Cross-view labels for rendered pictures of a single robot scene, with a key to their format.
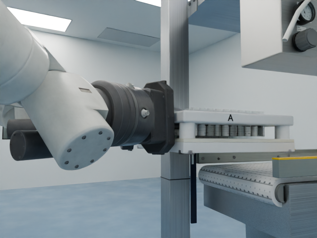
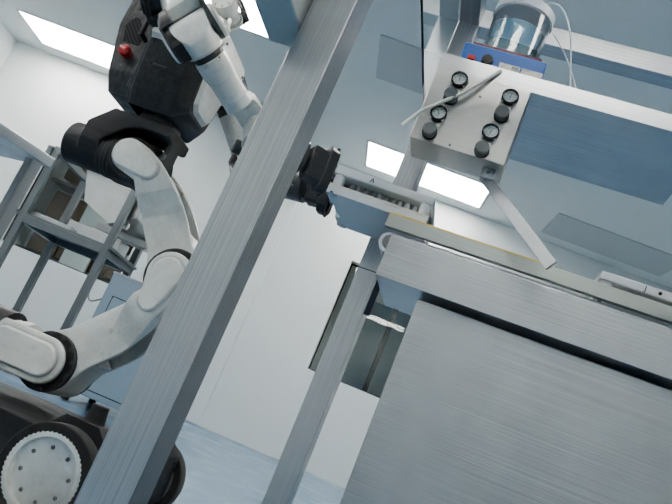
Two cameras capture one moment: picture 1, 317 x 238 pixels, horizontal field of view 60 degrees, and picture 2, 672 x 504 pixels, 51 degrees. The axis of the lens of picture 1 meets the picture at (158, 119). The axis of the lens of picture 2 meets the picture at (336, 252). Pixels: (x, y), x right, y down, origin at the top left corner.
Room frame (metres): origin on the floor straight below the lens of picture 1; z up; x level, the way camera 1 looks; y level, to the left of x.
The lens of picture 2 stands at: (-0.79, -1.00, 0.37)
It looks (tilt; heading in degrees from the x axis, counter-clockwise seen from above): 14 degrees up; 35
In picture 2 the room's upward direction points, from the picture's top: 23 degrees clockwise
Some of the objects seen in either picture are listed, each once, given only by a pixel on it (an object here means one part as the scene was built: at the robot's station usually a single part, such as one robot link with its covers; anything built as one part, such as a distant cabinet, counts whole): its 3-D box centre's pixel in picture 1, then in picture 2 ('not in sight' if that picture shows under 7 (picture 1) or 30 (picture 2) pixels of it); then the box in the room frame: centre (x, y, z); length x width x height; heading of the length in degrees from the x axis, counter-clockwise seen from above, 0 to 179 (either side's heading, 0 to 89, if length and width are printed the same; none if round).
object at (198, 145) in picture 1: (206, 143); (379, 221); (0.60, -0.11, 0.89); 0.24 x 0.24 x 0.02; 23
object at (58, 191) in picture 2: not in sight; (84, 216); (3.55, 5.11, 1.43); 1.32 x 0.01 x 1.11; 119
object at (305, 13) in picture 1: (304, 12); (438, 113); (0.45, -0.24, 1.12); 0.04 x 0.01 x 0.04; 112
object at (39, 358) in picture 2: not in sight; (43, 357); (0.35, 0.49, 0.28); 0.21 x 0.20 x 0.13; 113
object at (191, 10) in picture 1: (191, 6); not in sight; (0.71, -0.09, 1.25); 0.05 x 0.01 x 0.04; 22
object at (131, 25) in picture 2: not in sight; (175, 68); (0.34, 0.52, 1.12); 0.34 x 0.30 x 0.36; 23
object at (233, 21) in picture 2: not in sight; (225, 12); (0.35, 0.47, 1.32); 0.10 x 0.07 x 0.09; 23
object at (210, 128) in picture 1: (210, 128); not in sight; (0.51, -0.10, 0.92); 0.01 x 0.01 x 0.07
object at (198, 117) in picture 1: (206, 121); (386, 203); (0.60, -0.11, 0.94); 0.25 x 0.24 x 0.02; 23
